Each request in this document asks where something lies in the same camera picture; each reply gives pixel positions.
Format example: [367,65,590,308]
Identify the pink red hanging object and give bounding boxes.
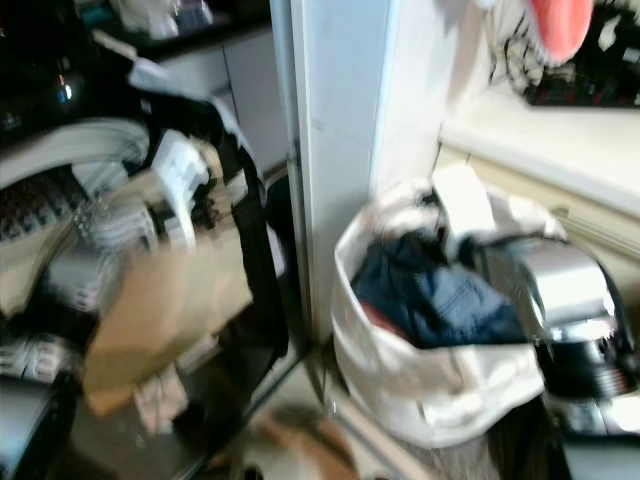
[528,0,597,67]

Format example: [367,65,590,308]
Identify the cream counter cabinet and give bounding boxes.
[432,85,640,271]

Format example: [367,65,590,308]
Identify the black white patterned fabric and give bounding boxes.
[488,0,640,109]

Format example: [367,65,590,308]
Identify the white kitchen cabinet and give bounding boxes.
[160,18,293,166]

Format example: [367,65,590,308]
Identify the white laundry bag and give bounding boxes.
[330,178,566,451]

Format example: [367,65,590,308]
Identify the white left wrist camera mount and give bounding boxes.
[153,130,213,251]

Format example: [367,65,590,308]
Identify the blue denim jeans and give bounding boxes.
[350,234,533,351]

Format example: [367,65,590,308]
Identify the tan cloth garment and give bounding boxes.
[0,150,257,417]

